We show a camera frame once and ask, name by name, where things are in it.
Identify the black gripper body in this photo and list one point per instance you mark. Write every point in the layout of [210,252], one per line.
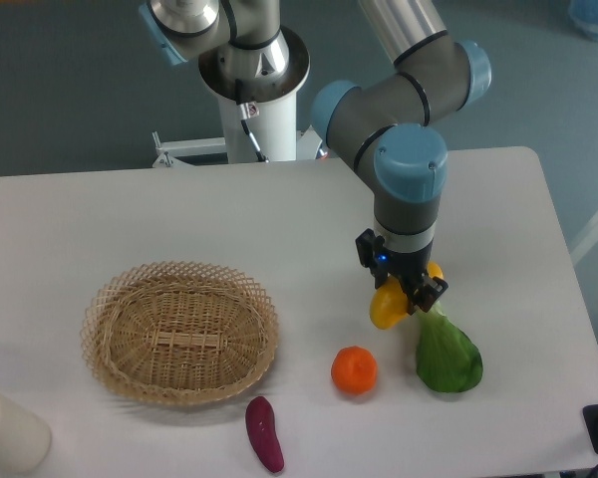
[406,254]

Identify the yellow mango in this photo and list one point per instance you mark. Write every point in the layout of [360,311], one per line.
[390,305]

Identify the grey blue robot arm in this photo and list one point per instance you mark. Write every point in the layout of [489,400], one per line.
[384,133]

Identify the woven wicker basket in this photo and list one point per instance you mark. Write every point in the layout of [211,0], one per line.
[180,333]

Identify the green leafy cabbage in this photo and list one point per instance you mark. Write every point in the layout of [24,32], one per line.
[447,361]

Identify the orange tangerine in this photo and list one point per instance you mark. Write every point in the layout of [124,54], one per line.
[354,370]

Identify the purple sweet potato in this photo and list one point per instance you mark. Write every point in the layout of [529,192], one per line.
[261,432]

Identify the blue object top right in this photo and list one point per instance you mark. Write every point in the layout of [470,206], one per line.
[584,15]

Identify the cream cylindrical bottle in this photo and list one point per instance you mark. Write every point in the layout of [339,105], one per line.
[25,438]

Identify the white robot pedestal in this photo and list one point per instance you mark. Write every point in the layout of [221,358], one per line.
[256,92]

